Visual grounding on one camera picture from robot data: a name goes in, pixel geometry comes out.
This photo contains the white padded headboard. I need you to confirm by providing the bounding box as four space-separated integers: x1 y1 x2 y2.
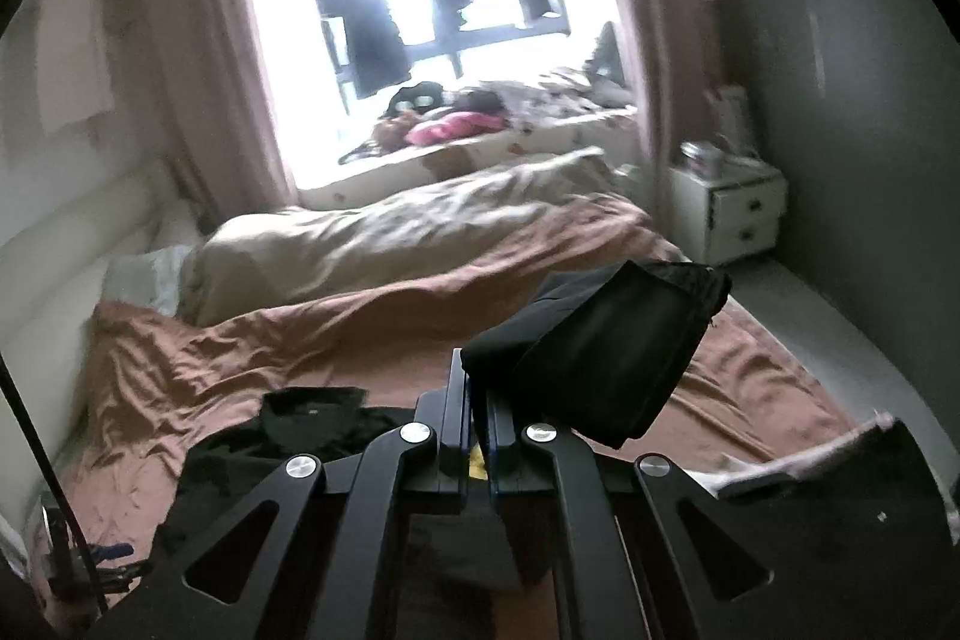
0 160 162 386

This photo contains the black cloth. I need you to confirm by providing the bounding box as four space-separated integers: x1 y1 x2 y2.
720 419 957 640

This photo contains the metal cup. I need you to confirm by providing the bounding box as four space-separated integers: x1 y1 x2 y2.
681 140 725 176

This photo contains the light blue pillow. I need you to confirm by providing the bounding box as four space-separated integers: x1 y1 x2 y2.
105 244 196 315

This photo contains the large black garment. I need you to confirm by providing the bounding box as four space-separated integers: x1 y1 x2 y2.
154 386 552 611

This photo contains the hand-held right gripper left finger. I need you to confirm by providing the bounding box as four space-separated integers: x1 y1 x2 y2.
90 347 475 640

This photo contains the floral bedding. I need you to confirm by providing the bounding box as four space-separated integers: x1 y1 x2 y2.
487 66 638 131

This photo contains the pink cloth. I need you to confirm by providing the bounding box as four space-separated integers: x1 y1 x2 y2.
405 111 503 146

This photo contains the brown bed sheet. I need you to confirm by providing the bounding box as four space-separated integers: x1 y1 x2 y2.
56 190 860 611

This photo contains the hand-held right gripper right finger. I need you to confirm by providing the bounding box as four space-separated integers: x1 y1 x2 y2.
480 385 773 640

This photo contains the black cable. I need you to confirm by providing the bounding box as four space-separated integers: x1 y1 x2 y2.
0 355 110 615

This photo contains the beige duvet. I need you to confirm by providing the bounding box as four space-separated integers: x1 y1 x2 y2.
180 149 638 326

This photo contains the pink curtain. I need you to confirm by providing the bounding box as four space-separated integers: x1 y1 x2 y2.
574 0 721 176
142 0 301 221

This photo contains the white bag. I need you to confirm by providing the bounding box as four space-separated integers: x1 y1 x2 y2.
712 85 755 146

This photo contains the white nightstand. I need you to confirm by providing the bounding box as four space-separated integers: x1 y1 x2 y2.
670 156 788 266

